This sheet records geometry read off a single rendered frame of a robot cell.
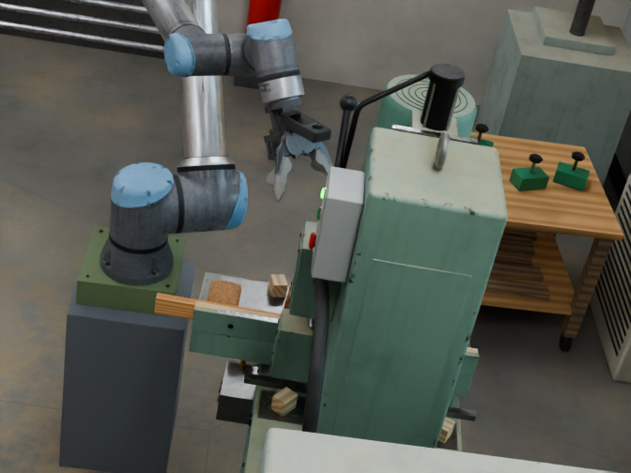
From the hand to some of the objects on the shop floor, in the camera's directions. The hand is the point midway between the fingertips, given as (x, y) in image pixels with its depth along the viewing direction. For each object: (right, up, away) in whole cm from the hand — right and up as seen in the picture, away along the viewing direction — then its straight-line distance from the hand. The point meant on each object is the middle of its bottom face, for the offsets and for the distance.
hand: (309, 194), depth 237 cm
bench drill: (+92, +10, +252) cm, 268 cm away
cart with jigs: (+60, -31, +182) cm, 194 cm away
